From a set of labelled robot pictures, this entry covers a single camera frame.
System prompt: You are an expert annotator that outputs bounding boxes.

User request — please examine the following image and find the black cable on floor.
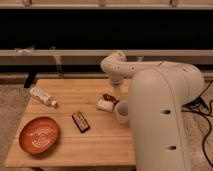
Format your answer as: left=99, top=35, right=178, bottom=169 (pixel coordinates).
left=181, top=79, right=213, bottom=168

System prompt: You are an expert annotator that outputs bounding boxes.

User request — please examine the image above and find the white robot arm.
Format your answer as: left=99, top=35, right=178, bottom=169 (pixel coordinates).
left=101, top=51, right=204, bottom=171

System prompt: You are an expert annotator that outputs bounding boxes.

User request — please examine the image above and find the orange ceramic bowl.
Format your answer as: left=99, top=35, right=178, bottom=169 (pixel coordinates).
left=19, top=117, right=60, bottom=155

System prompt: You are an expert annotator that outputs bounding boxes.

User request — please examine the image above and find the white paper cup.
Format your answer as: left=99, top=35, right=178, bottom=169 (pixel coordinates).
left=114, top=101, right=129, bottom=124

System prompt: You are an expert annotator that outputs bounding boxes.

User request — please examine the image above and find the red snack wrapper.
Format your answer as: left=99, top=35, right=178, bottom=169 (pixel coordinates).
left=103, top=94, right=119, bottom=104

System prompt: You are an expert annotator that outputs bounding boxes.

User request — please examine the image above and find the beige shelf rail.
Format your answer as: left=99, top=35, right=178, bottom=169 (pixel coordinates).
left=0, top=49, right=213, bottom=66

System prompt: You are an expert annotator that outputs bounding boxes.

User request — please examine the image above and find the wooden table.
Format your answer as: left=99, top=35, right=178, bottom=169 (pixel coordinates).
left=5, top=79, right=135, bottom=168

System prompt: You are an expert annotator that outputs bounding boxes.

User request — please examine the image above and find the dark red snack bar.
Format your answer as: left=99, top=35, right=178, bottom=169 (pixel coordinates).
left=72, top=111, right=90, bottom=133

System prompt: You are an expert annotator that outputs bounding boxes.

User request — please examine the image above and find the white wrapped packet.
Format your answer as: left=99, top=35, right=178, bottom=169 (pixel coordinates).
left=97, top=99, right=114, bottom=112

